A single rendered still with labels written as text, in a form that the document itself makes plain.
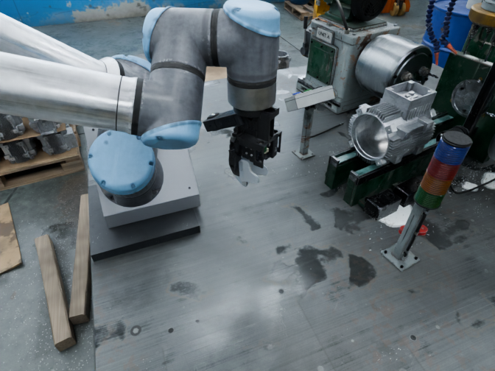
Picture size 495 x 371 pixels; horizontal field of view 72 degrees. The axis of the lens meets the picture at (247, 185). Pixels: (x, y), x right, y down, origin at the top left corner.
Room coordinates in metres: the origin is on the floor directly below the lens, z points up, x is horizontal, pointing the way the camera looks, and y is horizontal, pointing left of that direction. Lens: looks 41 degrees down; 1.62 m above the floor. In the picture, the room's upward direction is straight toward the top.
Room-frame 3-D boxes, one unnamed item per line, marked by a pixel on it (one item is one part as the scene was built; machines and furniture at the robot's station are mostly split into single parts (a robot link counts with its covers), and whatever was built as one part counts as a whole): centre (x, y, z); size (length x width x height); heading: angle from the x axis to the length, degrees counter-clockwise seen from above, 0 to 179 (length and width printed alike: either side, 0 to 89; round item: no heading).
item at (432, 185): (0.61, -0.45, 1.10); 0.06 x 0.06 x 0.04
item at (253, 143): (0.58, -0.01, 1.25); 0.09 x 0.08 x 0.12; 56
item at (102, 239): (0.80, 0.36, 0.81); 0.32 x 0.32 x 0.03; 21
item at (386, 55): (1.45, -0.59, 1.04); 0.37 x 0.25 x 0.25; 30
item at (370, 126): (0.98, -0.48, 1.01); 0.20 x 0.19 x 0.19; 120
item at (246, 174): (0.57, 0.00, 1.15); 0.06 x 0.03 x 0.09; 56
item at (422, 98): (1.00, -0.51, 1.11); 0.12 x 0.11 x 0.07; 120
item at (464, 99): (1.19, -0.85, 1.01); 0.15 x 0.02 x 0.15; 30
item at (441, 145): (0.61, -0.45, 1.19); 0.06 x 0.06 x 0.04
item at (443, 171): (0.61, -0.45, 1.14); 0.06 x 0.06 x 0.04
